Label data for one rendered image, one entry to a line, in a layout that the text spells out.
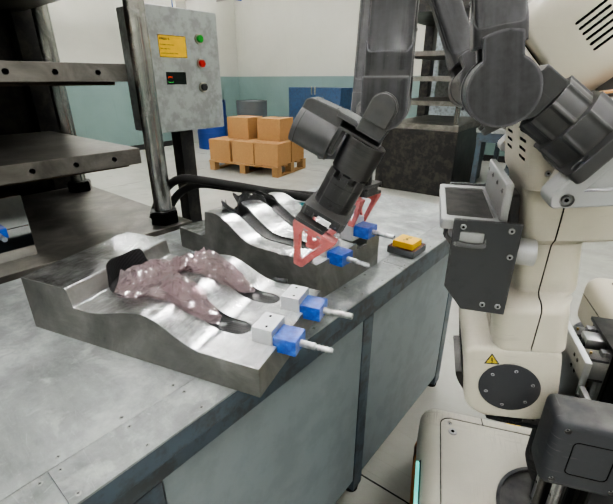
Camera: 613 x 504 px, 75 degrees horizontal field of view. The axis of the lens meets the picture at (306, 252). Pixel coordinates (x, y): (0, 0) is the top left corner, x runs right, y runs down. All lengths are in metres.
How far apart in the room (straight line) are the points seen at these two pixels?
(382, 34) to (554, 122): 0.22
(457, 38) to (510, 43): 0.47
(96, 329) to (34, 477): 0.26
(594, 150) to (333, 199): 0.30
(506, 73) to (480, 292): 0.36
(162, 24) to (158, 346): 1.15
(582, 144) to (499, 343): 0.40
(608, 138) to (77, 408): 0.76
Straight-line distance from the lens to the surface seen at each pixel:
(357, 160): 0.55
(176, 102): 1.60
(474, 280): 0.72
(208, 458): 0.81
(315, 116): 0.56
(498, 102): 0.51
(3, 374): 0.85
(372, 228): 0.95
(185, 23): 1.65
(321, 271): 0.86
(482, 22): 0.54
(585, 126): 0.54
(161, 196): 1.44
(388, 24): 0.54
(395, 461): 1.64
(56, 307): 0.87
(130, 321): 0.74
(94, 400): 0.72
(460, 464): 1.31
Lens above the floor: 1.25
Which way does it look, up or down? 23 degrees down
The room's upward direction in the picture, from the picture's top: straight up
